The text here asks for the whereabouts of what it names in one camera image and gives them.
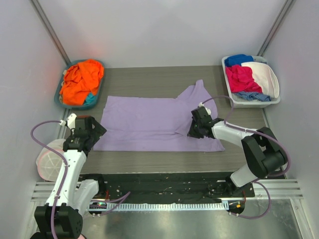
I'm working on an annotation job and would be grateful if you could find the teal laundry basket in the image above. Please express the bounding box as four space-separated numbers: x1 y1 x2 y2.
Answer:
54 59 105 110

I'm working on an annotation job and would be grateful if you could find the orange t-shirt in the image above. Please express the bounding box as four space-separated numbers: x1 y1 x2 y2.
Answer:
59 59 105 106

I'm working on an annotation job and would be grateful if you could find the white mesh hamper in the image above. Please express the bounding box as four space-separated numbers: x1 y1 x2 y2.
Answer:
36 147 63 182

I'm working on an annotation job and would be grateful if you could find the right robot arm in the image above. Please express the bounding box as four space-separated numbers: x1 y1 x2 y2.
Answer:
187 105 289 197

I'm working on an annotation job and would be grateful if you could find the grey laundry basket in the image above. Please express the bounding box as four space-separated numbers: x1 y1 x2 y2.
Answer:
221 56 281 108

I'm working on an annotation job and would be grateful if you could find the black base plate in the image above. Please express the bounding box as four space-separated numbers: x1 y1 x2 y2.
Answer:
79 172 255 204

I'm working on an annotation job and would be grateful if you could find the lavender t-shirt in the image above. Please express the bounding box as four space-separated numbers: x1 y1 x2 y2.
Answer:
94 80 224 152

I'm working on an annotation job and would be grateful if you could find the white slotted cable duct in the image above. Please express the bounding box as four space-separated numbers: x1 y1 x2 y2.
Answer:
87 202 229 212

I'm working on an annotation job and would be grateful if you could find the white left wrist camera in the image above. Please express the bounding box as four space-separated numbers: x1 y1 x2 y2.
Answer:
59 113 77 129

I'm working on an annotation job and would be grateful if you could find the blue t-shirt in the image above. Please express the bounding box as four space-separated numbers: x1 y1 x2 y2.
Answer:
224 54 254 67

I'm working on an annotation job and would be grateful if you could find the teal t-shirt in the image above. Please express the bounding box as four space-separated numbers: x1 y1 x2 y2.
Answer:
83 93 97 106

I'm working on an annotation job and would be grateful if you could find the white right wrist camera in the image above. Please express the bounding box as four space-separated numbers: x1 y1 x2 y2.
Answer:
198 102 211 115

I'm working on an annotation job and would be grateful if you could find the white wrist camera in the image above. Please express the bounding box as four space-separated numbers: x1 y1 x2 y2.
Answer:
198 102 211 115
59 113 77 129

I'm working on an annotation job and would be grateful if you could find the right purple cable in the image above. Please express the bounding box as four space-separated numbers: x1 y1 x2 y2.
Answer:
199 96 292 220

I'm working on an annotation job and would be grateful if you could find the white t-shirt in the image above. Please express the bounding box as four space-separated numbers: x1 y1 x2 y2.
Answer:
241 62 280 98

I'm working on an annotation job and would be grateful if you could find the pink t-shirt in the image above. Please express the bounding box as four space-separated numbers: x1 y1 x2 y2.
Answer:
225 65 262 93

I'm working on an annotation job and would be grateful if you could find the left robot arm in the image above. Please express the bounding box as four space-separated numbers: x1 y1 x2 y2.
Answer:
34 114 106 239

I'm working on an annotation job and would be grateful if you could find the pink cloth at bottom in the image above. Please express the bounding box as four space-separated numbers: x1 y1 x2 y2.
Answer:
29 231 87 239

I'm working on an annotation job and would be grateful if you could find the blue checked shirt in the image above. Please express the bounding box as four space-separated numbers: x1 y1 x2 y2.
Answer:
235 91 272 102

